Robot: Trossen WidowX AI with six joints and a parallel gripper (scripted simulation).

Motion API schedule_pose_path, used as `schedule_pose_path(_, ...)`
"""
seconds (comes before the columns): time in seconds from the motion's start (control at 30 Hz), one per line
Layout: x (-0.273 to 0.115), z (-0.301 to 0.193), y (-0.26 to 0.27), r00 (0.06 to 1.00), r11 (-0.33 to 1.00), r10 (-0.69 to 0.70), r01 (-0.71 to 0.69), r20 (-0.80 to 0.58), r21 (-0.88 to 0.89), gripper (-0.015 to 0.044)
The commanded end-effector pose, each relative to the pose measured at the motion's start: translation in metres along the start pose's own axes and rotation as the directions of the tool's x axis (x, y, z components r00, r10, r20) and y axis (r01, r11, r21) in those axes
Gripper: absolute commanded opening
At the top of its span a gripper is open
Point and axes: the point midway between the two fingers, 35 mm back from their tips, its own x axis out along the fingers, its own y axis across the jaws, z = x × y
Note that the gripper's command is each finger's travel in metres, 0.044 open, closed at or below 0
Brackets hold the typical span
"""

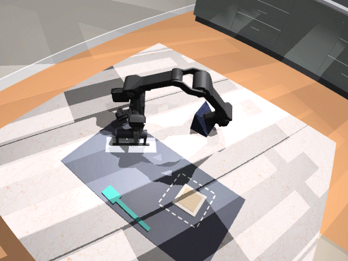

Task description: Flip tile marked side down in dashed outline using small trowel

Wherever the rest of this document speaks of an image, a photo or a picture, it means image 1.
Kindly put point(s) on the teal small trowel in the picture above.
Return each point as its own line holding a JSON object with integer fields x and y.
{"x": 113, "y": 196}

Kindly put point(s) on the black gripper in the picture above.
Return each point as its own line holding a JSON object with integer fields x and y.
{"x": 137, "y": 119}

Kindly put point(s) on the grey rectangular mat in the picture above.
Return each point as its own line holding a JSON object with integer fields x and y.
{"x": 143, "y": 178}

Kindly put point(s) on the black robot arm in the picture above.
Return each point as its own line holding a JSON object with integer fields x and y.
{"x": 135, "y": 87}

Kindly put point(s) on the cream square tile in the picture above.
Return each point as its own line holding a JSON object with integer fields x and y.
{"x": 189, "y": 200}

